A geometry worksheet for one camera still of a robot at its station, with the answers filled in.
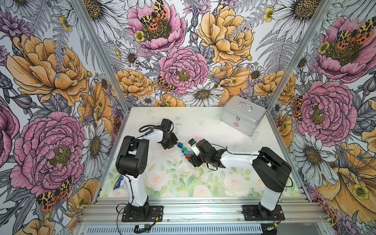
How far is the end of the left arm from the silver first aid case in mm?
416

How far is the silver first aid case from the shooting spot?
99cm

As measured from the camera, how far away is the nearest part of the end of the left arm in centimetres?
79
